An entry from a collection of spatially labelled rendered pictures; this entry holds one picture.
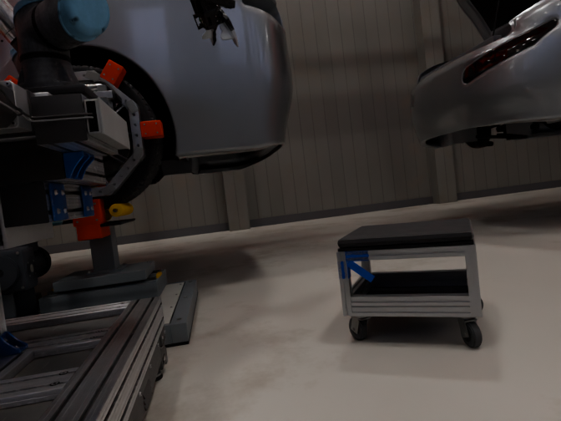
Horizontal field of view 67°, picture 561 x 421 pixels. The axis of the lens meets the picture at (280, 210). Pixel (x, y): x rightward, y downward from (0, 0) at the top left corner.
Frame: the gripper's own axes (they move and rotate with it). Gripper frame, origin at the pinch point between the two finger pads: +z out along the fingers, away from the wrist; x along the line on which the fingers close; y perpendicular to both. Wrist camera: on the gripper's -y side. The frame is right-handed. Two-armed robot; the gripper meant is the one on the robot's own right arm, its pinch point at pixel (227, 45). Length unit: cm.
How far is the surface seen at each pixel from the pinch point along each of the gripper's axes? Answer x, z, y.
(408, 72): -239, 248, -472
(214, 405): 68, 53, 85
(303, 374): 75, 64, 62
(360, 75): -282, 227, -407
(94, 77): -58, 2, 32
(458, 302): 98, 63, 19
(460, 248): 94, 50, 11
